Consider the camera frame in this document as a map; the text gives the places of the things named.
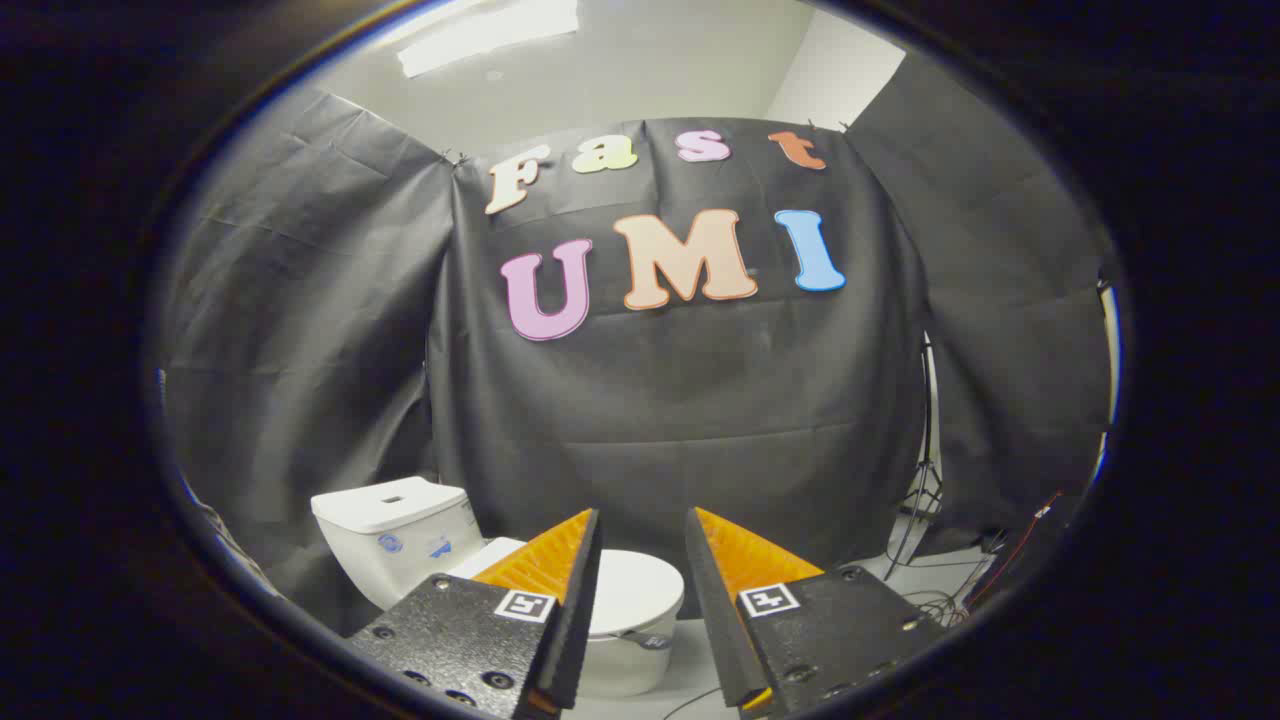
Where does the white toilet lid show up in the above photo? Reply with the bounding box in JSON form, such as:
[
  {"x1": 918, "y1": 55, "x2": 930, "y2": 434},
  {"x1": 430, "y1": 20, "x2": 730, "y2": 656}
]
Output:
[{"x1": 450, "y1": 537, "x2": 687, "y2": 639}]

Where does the white ceramic toilet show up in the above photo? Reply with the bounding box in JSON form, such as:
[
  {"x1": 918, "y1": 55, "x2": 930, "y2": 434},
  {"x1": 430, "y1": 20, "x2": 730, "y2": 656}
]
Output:
[{"x1": 311, "y1": 477, "x2": 687, "y2": 699}]

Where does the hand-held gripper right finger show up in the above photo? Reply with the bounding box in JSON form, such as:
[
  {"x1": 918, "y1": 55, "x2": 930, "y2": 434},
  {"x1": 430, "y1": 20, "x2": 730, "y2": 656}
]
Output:
[{"x1": 686, "y1": 507, "x2": 947, "y2": 717}]

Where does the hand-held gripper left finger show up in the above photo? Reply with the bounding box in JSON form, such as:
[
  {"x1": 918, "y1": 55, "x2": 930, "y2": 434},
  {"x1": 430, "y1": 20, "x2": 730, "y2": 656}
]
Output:
[{"x1": 345, "y1": 508, "x2": 604, "y2": 720}]

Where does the black backdrop cloth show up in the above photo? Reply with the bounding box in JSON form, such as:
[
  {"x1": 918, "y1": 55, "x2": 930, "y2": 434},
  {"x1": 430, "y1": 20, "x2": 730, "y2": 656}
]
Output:
[{"x1": 160, "y1": 45, "x2": 1117, "y2": 637}]

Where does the ceiling light panel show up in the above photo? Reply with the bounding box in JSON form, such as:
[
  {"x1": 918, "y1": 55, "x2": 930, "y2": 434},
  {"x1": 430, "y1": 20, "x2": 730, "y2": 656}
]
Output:
[{"x1": 397, "y1": 0, "x2": 582, "y2": 80}]

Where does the red cable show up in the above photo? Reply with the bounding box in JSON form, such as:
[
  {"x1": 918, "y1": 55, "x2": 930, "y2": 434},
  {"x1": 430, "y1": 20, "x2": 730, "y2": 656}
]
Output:
[{"x1": 963, "y1": 490, "x2": 1063, "y2": 613}]

